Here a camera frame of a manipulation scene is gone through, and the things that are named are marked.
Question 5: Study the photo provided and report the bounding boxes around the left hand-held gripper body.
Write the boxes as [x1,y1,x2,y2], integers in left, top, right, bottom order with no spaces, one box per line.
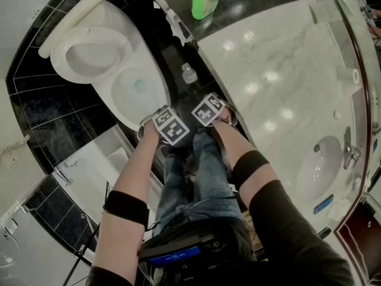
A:
[136,104,191,147]

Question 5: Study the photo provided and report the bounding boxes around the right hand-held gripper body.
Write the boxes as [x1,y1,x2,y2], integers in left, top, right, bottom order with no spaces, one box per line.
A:
[191,92,239,128]

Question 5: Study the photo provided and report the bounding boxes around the white toilet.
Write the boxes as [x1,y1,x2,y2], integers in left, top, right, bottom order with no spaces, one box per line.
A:
[38,0,172,132]

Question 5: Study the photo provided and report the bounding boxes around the person's right forearm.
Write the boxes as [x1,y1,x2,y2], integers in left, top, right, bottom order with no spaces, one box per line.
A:
[211,120,282,210]

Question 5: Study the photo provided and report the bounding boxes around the person's left forearm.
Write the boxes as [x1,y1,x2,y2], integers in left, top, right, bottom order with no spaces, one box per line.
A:
[92,123,163,275]

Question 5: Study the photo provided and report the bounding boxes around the chrome toilet paper holder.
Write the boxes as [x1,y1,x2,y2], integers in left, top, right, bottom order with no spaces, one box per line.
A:
[148,0,194,46]

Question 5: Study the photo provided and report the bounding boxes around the small metal floor valve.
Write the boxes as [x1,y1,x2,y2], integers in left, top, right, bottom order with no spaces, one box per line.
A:
[181,63,199,85]

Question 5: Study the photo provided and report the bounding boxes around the person's legs in jeans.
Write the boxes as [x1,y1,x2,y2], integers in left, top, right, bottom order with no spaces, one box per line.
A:
[153,128,248,238]

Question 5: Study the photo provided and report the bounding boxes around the black armband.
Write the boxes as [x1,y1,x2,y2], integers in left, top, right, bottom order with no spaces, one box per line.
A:
[230,150,270,192]
[102,190,150,229]

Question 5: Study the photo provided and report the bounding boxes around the white bathtub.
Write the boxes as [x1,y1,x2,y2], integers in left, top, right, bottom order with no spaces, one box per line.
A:
[52,123,164,265]

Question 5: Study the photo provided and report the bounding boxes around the black and white vanity counter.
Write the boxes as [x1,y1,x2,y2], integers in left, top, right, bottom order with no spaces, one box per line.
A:
[142,0,373,241]

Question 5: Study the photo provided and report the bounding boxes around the chrome tub faucet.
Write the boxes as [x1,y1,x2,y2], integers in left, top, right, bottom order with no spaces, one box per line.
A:
[53,159,80,186]

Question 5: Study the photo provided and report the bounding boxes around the chest device with blue screen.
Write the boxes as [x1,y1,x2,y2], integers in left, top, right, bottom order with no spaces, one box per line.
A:
[138,232,221,269]

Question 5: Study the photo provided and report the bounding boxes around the white sink basin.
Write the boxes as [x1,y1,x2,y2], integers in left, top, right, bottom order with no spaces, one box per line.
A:
[296,135,343,202]

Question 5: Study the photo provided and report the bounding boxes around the white paper roll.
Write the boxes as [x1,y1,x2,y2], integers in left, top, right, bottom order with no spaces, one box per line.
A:
[336,66,360,85]

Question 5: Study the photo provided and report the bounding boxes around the chrome sink faucet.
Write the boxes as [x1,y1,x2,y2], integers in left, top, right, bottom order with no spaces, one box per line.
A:
[342,126,363,170]

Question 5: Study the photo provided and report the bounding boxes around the blue packet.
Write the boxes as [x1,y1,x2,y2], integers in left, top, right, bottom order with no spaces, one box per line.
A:
[313,194,335,216]

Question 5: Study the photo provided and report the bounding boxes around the black stand pole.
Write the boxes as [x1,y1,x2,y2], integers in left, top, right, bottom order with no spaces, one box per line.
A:
[61,222,101,286]

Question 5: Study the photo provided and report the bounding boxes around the person's shirt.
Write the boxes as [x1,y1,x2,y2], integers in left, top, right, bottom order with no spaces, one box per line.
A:
[85,179,357,286]

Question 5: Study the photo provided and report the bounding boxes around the beige wall telephone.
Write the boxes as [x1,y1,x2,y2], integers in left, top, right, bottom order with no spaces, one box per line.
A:
[0,134,30,154]

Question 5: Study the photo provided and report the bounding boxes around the beige phone wall plate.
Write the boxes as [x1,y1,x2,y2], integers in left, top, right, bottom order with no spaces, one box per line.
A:
[1,149,21,169]

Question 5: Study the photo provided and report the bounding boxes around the wood framed wall mirror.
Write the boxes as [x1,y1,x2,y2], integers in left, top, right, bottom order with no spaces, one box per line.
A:
[317,0,381,286]

